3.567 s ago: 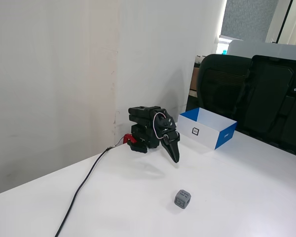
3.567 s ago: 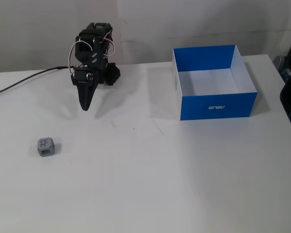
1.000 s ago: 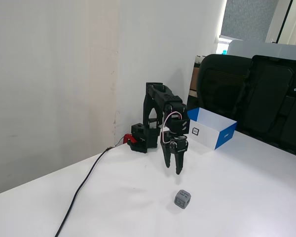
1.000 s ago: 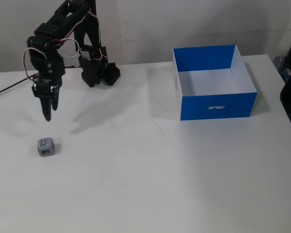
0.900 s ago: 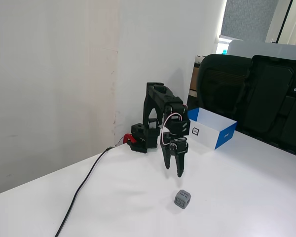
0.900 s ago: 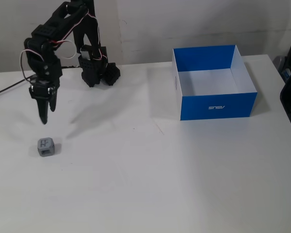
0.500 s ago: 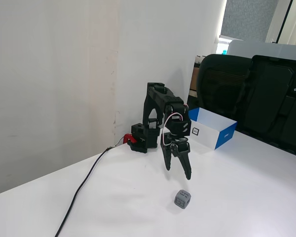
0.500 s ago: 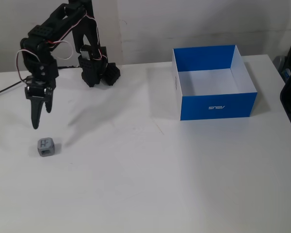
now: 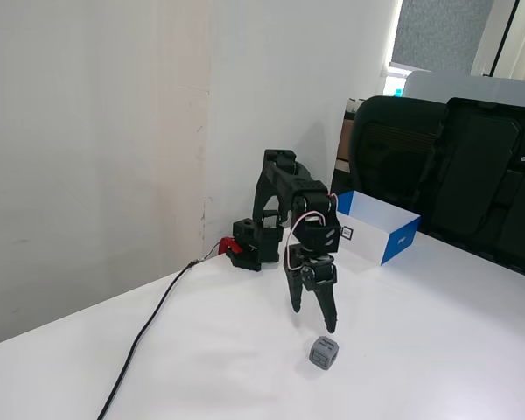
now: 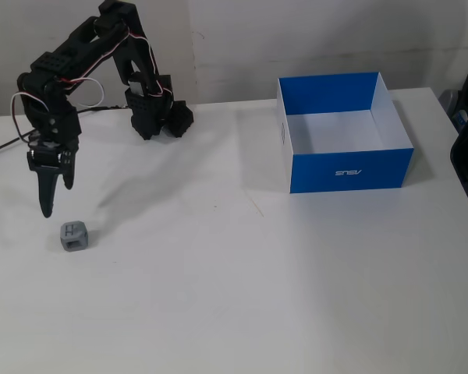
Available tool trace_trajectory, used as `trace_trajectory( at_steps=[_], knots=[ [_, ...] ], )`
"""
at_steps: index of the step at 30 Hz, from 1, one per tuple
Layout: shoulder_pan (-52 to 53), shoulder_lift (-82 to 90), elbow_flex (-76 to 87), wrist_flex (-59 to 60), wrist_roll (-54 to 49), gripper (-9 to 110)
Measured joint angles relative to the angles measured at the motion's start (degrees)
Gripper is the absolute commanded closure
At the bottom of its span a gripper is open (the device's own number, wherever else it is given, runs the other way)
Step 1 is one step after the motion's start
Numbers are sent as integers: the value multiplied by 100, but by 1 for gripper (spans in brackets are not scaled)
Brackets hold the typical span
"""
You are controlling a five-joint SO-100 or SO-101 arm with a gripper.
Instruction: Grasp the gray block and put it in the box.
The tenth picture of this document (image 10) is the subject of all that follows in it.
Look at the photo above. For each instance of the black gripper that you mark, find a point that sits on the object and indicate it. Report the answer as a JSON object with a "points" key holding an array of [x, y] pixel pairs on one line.
{"points": [[44, 159]]}

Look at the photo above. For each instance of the gray cube block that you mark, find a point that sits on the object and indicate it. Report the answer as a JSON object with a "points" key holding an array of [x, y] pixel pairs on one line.
{"points": [[72, 235]]}

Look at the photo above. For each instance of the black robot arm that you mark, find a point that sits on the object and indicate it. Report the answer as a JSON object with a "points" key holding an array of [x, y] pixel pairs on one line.
{"points": [[82, 43]]}

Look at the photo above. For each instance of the blue white cardboard box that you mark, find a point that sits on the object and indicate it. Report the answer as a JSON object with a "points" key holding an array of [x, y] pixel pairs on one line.
{"points": [[347, 173]]}

